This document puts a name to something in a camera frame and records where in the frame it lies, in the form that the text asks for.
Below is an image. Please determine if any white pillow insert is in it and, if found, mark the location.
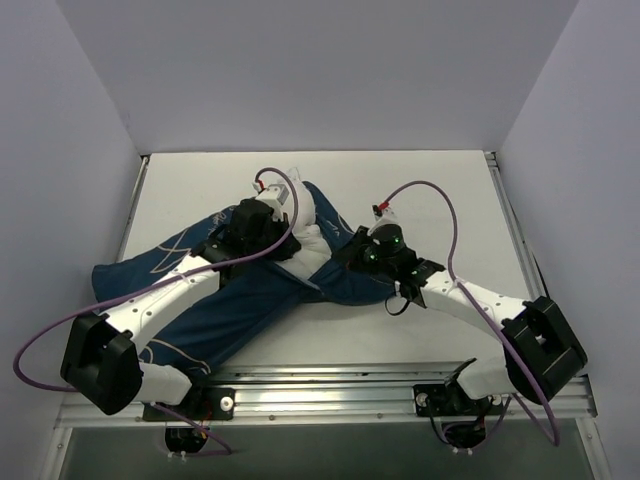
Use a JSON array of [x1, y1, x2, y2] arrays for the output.
[[279, 167, 331, 280]]

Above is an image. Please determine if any blue fish-print pillowcase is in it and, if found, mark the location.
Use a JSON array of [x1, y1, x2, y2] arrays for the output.
[[91, 207, 394, 374]]

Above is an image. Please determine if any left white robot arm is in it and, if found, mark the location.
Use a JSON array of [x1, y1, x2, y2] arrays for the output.
[[61, 191, 300, 419]]

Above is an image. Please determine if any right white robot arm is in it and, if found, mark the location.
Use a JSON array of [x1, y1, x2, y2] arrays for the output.
[[333, 224, 588, 413]]

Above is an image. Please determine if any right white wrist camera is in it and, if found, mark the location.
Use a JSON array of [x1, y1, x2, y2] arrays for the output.
[[368, 201, 399, 236]]

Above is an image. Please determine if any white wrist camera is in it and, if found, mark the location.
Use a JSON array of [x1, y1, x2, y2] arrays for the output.
[[368, 201, 399, 236], [253, 182, 293, 221]]

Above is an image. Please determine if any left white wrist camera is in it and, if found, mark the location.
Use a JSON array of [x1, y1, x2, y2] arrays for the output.
[[253, 182, 293, 221]]

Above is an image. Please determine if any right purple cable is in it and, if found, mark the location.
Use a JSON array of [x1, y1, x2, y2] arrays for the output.
[[377, 180, 561, 446]]

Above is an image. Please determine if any purple cable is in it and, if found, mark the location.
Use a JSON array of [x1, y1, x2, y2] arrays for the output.
[[377, 180, 561, 446], [12, 167, 301, 456]]

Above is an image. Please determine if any aluminium mounting rail frame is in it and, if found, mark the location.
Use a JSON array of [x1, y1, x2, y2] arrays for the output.
[[55, 150, 608, 479]]

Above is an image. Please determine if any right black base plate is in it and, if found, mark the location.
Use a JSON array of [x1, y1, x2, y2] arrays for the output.
[[413, 383, 503, 417]]

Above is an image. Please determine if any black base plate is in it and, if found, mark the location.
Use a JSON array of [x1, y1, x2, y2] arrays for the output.
[[162, 386, 236, 421], [413, 383, 503, 417]]

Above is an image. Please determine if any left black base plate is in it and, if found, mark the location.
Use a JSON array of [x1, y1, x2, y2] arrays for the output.
[[162, 386, 236, 421]]

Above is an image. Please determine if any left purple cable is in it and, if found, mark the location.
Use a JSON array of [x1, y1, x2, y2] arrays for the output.
[[12, 167, 301, 456]]

